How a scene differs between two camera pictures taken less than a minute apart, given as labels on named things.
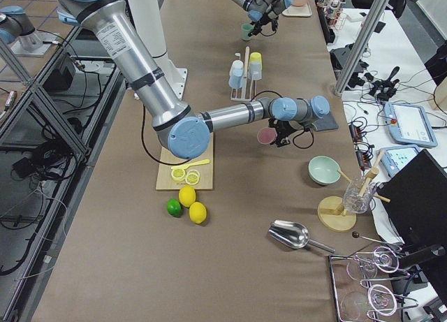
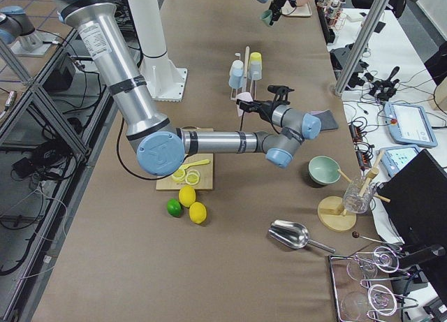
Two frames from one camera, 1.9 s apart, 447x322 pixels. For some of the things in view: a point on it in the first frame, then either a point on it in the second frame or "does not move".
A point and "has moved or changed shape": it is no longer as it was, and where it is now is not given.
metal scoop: [294, 235] does not move
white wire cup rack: [246, 76] does not move
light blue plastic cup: [236, 75] does not move
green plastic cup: [246, 28] has moved or changed shape
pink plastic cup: [267, 135] has moved or changed shape
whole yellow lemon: [198, 212] does not move
